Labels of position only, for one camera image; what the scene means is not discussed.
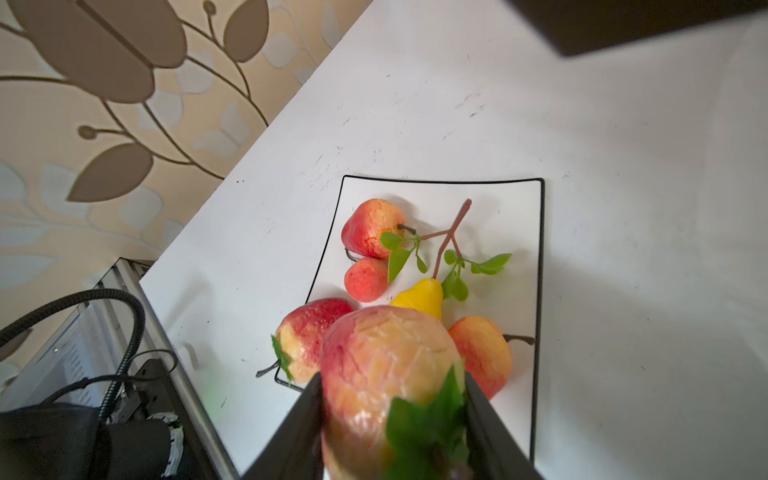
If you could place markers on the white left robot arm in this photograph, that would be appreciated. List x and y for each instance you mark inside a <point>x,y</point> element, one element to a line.
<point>576,27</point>

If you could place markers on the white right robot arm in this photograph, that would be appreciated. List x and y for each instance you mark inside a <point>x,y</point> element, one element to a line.
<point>58,440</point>

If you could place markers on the yellow fake lemon with leaves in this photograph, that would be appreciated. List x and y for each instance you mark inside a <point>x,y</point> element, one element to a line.
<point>442,280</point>

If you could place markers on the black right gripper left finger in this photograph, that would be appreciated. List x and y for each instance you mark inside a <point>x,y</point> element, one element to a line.
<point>294,451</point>

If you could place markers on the small red fake cherry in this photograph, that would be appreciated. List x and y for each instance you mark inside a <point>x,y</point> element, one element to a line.
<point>367,279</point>

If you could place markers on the red green fake apple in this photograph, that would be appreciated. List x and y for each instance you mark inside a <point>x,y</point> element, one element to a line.
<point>297,342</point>

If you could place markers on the red fake strawberry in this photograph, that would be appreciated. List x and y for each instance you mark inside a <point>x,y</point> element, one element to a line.
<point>485,351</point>

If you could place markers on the white tray black rim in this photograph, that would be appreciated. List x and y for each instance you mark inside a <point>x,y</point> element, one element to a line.
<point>506,217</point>

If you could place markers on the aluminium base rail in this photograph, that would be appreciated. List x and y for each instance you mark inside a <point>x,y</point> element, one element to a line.
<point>90,344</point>

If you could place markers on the red fake pear with stem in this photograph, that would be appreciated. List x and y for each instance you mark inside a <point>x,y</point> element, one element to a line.
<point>362,231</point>

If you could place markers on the white plastic bag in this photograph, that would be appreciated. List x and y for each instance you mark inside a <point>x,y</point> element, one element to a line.
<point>732,212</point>

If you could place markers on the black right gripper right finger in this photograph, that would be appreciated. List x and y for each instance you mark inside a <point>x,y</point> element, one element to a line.
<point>493,453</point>

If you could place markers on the pale fake strawberry green leaves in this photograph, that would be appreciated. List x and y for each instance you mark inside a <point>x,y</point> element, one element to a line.
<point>393,397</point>

